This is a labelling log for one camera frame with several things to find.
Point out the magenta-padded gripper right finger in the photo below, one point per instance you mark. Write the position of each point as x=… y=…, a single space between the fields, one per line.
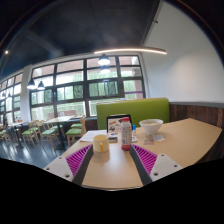
x=146 y=161

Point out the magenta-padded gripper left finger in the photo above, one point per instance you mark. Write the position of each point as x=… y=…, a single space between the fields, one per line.
x=78 y=160

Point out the red-capped clear drink bottle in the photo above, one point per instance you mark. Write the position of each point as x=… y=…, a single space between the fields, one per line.
x=126 y=135

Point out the small pink packet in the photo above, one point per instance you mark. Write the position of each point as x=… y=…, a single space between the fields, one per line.
x=148 y=141

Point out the white paper napkin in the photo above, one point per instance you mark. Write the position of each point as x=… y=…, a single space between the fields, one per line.
x=158 y=137

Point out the cream yellow mug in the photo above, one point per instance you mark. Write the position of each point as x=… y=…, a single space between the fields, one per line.
x=101 y=143

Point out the small blue-capped white bottle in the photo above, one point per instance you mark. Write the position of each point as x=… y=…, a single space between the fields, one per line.
x=134 y=130

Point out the white ceramic bowl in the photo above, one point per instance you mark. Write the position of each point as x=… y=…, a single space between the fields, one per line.
x=151 y=127

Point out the group of green-seated wooden chairs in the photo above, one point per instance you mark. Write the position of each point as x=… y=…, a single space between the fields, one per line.
x=48 y=132

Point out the small dark flat box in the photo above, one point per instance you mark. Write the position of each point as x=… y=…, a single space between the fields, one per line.
x=112 y=137

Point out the light wooden dining table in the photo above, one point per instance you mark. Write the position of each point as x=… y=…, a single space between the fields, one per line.
x=58 y=119

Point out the black-framed tablet with pictures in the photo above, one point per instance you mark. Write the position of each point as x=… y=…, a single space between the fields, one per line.
x=114 y=125

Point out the green upholstered bench back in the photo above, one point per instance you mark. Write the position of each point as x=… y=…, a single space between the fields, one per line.
x=143 y=108

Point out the large black-framed window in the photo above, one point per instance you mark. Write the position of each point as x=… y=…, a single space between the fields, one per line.
x=70 y=78

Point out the dark pendant lamp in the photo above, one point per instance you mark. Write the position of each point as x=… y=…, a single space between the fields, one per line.
x=31 y=85
x=104 y=61
x=40 y=86
x=105 y=70

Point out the curved linear ceiling light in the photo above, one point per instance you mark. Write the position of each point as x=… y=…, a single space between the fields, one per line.
x=133 y=50

